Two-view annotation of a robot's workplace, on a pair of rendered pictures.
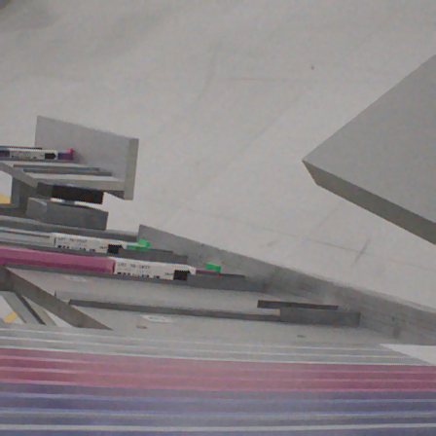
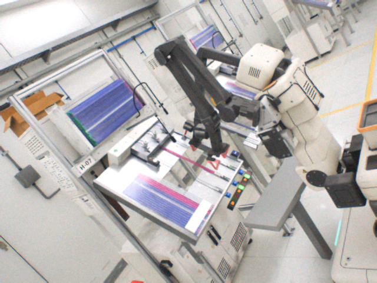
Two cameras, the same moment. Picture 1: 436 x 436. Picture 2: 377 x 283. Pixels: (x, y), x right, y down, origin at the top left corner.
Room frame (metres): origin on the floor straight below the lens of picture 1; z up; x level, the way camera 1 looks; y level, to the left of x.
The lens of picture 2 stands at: (-0.16, -1.56, 1.55)
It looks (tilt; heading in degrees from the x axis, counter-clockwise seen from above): 14 degrees down; 66
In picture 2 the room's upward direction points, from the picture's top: 36 degrees counter-clockwise
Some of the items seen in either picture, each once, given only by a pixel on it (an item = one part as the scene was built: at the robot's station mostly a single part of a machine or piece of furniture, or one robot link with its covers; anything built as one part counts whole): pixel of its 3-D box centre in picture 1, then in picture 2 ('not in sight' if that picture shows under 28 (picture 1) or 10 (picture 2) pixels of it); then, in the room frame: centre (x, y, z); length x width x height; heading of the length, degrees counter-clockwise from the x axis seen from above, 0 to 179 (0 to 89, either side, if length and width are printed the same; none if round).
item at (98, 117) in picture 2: not in sight; (105, 111); (0.35, 0.45, 1.52); 0.51 x 0.13 x 0.27; 20
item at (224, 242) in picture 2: not in sight; (189, 243); (0.25, 0.55, 0.31); 0.70 x 0.65 x 0.62; 20
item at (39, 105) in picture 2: not in sight; (49, 99); (0.14, 0.70, 1.82); 0.68 x 0.30 x 0.20; 20
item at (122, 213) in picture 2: not in sight; (112, 200); (0.01, 0.46, 1.03); 0.06 x 0.01 x 0.35; 20
